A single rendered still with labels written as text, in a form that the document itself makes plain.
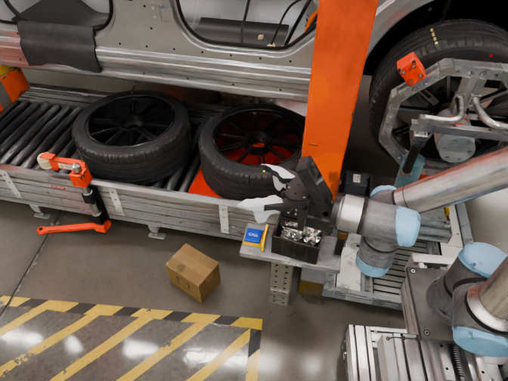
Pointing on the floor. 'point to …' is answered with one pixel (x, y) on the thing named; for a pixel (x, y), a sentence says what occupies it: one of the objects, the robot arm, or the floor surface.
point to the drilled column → (280, 283)
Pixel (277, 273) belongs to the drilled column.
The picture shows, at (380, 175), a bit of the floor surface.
